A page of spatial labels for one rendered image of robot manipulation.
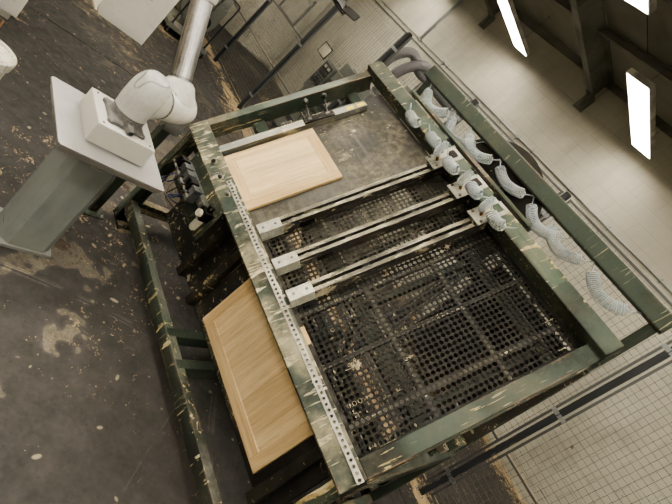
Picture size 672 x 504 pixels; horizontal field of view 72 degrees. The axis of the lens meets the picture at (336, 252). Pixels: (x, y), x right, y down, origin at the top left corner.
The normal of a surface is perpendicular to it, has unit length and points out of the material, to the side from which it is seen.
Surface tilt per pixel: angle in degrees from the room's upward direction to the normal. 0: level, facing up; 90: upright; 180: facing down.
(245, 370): 90
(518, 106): 90
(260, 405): 90
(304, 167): 56
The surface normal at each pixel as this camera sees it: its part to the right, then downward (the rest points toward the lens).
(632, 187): -0.54, -0.29
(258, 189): -0.02, -0.55
